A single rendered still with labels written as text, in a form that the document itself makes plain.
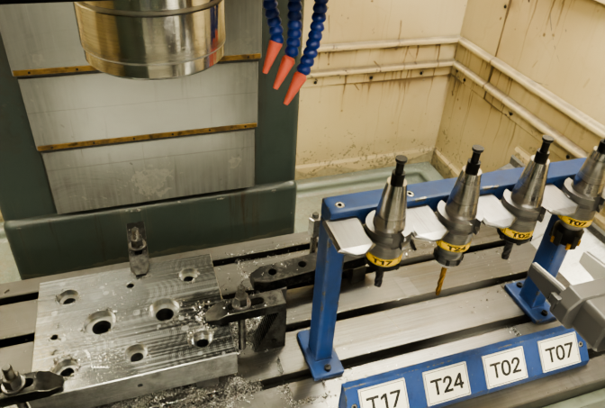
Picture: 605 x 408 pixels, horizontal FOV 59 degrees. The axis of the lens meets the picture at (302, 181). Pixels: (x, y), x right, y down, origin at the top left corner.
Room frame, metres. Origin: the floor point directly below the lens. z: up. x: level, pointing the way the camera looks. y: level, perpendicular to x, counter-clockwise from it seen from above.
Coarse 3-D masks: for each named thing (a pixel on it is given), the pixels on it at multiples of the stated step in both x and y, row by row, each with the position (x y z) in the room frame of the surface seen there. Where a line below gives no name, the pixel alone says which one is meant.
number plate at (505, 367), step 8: (496, 352) 0.57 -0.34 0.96; (504, 352) 0.57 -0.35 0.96; (512, 352) 0.58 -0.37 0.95; (520, 352) 0.58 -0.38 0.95; (488, 360) 0.56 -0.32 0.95; (496, 360) 0.56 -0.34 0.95; (504, 360) 0.57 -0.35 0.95; (512, 360) 0.57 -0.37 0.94; (520, 360) 0.57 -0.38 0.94; (488, 368) 0.55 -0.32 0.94; (496, 368) 0.55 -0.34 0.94; (504, 368) 0.56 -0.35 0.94; (512, 368) 0.56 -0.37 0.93; (520, 368) 0.56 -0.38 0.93; (488, 376) 0.54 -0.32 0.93; (496, 376) 0.55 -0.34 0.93; (504, 376) 0.55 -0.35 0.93; (512, 376) 0.55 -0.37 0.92; (520, 376) 0.56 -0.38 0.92; (488, 384) 0.54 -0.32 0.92; (496, 384) 0.54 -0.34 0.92; (504, 384) 0.54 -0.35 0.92
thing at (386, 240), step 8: (368, 216) 0.57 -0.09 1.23; (368, 224) 0.55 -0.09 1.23; (408, 224) 0.56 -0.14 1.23; (368, 232) 0.54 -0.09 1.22; (376, 232) 0.54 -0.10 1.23; (384, 232) 0.54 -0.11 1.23; (400, 232) 0.54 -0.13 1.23; (408, 232) 0.54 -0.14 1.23; (376, 240) 0.54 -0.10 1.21; (384, 240) 0.53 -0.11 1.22; (392, 240) 0.53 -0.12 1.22; (400, 240) 0.54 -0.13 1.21; (408, 240) 0.55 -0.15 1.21; (376, 248) 0.53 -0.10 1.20; (384, 248) 0.53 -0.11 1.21; (392, 248) 0.54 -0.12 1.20; (400, 248) 0.54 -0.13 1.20
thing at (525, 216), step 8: (504, 192) 0.65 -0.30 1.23; (504, 200) 0.63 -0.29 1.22; (544, 200) 0.63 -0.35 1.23; (512, 208) 0.61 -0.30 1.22; (520, 208) 0.61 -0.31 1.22; (528, 208) 0.61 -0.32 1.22; (536, 208) 0.61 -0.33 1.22; (544, 208) 0.62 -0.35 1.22; (520, 216) 0.61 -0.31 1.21; (528, 216) 0.60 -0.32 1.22; (536, 216) 0.60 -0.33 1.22; (544, 216) 0.62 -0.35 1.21; (520, 224) 0.60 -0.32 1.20; (528, 224) 0.60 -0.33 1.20
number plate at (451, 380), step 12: (432, 372) 0.53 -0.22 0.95; (444, 372) 0.53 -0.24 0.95; (456, 372) 0.54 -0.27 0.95; (432, 384) 0.52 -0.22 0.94; (444, 384) 0.52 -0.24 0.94; (456, 384) 0.52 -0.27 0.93; (468, 384) 0.53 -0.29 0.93; (432, 396) 0.50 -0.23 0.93; (444, 396) 0.51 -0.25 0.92; (456, 396) 0.51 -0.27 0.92
